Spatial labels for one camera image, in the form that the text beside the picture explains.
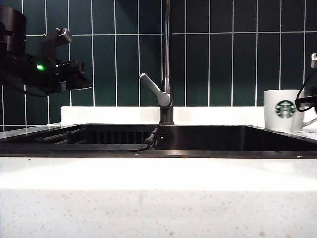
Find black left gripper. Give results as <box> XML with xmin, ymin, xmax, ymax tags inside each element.
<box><xmin>14</xmin><ymin>52</ymin><xmax>94</xmax><ymax>97</ymax></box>

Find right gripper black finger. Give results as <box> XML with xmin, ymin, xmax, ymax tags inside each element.
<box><xmin>294</xmin><ymin>96</ymin><xmax>317</xmax><ymax>112</ymax></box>

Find white Starbucks logo mug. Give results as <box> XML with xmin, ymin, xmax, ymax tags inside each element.
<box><xmin>263</xmin><ymin>89</ymin><xmax>317</xmax><ymax>133</ymax></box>

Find black sink drain rack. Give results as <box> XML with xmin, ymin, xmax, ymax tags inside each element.
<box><xmin>0</xmin><ymin>126</ymin><xmax>150</xmax><ymax>152</ymax></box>

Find black sink basin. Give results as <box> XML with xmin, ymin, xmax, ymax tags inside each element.
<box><xmin>0</xmin><ymin>123</ymin><xmax>317</xmax><ymax>159</ymax></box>

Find dark metal faucet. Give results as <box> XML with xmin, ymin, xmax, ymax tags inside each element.
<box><xmin>159</xmin><ymin>0</ymin><xmax>176</xmax><ymax>125</ymax></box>

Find small black sink rod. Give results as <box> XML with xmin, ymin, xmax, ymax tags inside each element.
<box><xmin>144</xmin><ymin>127</ymin><xmax>159</xmax><ymax>150</ymax></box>

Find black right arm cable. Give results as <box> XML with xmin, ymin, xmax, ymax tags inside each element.
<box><xmin>296</xmin><ymin>71</ymin><xmax>315</xmax><ymax>100</ymax></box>

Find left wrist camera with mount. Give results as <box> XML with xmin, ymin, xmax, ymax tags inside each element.
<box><xmin>37</xmin><ymin>27</ymin><xmax>73</xmax><ymax>62</ymax></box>

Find grey faucet lever handle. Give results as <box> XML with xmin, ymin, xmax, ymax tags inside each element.
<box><xmin>139</xmin><ymin>73</ymin><xmax>173</xmax><ymax>108</ymax></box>

